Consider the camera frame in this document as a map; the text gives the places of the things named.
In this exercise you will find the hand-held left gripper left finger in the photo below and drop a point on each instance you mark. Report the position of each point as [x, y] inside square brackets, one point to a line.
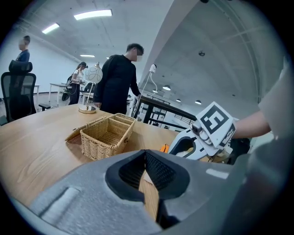
[87, 197]

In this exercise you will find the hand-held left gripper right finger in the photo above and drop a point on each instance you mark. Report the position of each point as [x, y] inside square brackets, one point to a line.
[202, 183]

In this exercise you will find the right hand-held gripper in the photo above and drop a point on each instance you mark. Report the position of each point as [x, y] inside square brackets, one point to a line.
[214, 124]

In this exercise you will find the person's right forearm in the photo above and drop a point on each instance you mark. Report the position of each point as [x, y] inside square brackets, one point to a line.
[251, 125]

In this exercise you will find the small orange object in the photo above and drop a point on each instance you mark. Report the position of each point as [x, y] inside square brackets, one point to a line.
[165, 148]

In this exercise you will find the black metal railing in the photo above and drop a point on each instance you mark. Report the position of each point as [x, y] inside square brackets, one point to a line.
[160, 106]

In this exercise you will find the woven wicker basket with lid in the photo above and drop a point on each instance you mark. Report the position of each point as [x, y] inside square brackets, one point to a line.
[108, 137]

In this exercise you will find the person's light grey shirt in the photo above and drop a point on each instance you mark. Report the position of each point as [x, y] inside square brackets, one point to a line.
[279, 103]

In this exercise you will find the round black ceiling fixture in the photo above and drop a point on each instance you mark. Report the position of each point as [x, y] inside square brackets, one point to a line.
[201, 53]

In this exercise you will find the white background table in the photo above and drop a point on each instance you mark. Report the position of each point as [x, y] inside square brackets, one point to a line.
[57, 86]

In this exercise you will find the gold table lamp globe shade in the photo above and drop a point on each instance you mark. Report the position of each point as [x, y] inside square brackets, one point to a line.
[92, 75]

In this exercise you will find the black mesh office chair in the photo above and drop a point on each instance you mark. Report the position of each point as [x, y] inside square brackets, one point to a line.
[19, 91]

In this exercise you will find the long ceiling light panel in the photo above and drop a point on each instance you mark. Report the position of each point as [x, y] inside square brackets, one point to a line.
[93, 14]
[50, 28]
[87, 55]

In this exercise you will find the white camera on bent stalk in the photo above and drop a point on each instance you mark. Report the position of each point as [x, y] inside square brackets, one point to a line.
[152, 68]

